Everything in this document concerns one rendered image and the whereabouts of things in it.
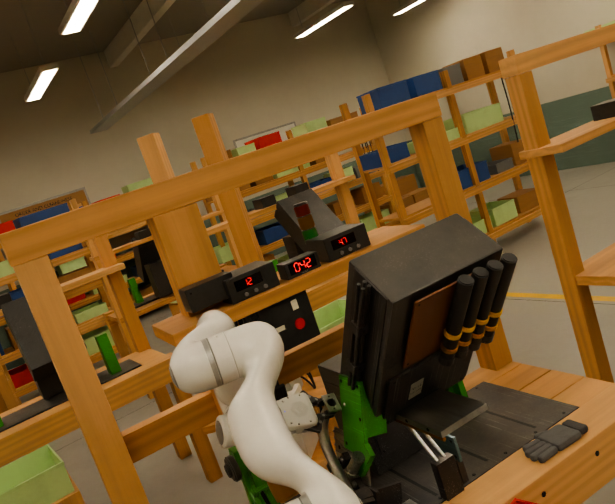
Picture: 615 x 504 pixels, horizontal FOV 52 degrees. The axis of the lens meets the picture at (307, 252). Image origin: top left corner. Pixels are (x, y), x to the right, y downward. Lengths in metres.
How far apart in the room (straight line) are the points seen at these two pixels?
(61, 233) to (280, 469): 0.97
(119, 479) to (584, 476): 1.28
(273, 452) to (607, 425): 1.15
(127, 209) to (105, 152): 10.04
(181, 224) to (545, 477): 1.21
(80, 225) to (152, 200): 0.21
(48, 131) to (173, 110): 2.28
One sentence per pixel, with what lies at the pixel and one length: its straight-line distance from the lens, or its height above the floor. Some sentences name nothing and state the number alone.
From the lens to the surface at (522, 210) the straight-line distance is 8.31.
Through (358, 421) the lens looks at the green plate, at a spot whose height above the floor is 1.16.
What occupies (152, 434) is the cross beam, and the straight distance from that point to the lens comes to 2.02.
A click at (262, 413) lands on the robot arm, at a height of 1.48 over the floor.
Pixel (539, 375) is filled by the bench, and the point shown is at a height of 0.88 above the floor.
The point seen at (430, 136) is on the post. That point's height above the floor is 1.79.
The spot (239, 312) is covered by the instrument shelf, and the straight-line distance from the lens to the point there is 1.81.
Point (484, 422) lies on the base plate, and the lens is 2.15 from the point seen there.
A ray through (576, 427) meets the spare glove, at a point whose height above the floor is 0.92.
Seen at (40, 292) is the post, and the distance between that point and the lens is 1.82.
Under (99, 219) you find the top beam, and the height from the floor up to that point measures 1.89.
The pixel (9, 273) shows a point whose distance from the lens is 8.38.
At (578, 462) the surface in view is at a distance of 1.95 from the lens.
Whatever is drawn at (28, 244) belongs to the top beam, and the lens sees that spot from 1.81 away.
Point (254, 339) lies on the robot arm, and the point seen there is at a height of 1.58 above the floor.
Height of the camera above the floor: 1.91
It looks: 9 degrees down
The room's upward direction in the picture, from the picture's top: 19 degrees counter-clockwise
